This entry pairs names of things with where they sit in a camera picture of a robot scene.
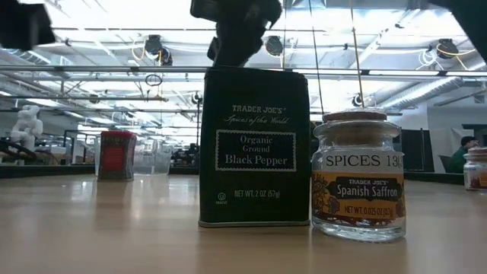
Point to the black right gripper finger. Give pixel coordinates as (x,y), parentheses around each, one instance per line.
(234,53)

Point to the green black pepper tin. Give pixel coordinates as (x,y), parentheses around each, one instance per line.
(255,152)

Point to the red lidded spice tin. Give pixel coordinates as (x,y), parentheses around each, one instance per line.
(116,156)

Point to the cork lidded saffron jar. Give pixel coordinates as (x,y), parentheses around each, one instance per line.
(357,190)
(475,171)

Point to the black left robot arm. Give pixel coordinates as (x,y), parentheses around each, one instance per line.
(23,26)

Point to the clear plastic bin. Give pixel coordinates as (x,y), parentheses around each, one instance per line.
(152,160)

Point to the white humanoid figure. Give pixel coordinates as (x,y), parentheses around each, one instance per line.
(26,125)

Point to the white hanging sheet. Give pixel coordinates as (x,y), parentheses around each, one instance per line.
(441,148)

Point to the person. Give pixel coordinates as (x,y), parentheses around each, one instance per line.
(460,160)

